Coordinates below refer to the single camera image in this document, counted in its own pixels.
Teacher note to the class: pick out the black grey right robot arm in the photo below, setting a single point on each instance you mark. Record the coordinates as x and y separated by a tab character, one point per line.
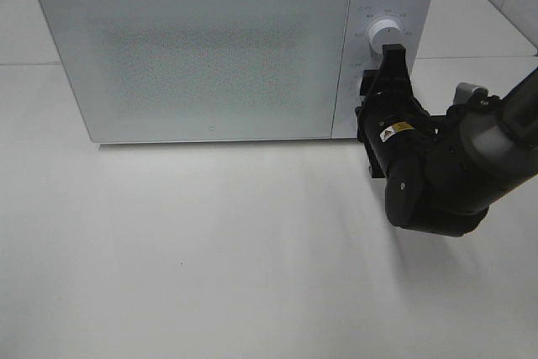
443	172

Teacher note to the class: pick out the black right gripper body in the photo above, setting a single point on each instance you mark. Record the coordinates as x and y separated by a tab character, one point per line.
392	126

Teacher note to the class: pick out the upper white power knob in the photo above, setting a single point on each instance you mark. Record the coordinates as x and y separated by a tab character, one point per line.
384	31

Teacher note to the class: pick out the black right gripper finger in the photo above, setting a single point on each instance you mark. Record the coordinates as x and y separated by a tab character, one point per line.
393	74
368	78

